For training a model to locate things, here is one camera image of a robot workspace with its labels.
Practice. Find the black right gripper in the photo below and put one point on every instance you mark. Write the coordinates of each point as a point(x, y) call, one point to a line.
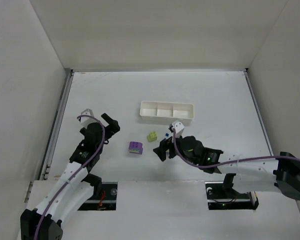
point(167, 147)

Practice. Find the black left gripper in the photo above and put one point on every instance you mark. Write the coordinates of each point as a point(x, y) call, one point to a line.
point(109, 127)

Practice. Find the light green lego brick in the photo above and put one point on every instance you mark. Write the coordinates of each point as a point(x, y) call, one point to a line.
point(152, 136)

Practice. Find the purple and green lego stack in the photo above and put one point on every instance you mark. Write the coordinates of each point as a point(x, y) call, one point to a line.
point(135, 147)

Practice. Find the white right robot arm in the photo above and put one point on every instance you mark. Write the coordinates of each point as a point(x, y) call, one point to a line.
point(279, 174)

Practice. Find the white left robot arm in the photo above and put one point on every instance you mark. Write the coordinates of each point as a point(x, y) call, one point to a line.
point(76, 184)

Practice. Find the white three-compartment tray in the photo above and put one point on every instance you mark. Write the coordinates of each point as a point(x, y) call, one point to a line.
point(166, 112)

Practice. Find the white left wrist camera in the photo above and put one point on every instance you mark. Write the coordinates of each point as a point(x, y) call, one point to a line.
point(85, 117)

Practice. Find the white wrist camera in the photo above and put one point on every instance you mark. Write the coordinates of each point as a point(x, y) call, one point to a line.
point(85, 117)
point(176, 128)

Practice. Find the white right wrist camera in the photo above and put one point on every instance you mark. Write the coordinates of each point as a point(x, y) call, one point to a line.
point(176, 128)

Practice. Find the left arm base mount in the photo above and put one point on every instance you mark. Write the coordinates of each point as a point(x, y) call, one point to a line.
point(104, 199)

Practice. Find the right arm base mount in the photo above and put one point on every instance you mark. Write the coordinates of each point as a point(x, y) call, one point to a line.
point(221, 199)

